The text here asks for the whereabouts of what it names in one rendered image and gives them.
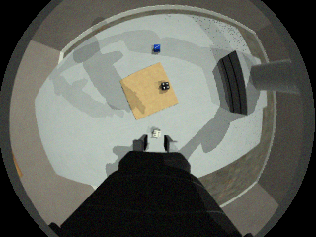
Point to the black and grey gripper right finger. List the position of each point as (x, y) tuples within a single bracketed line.
[(170, 145)]

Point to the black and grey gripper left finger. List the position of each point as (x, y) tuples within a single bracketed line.
[(141, 143)]

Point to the tan flat square mat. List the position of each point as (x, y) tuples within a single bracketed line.
[(144, 91)]

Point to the blue die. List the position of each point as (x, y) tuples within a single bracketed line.
[(156, 47)]

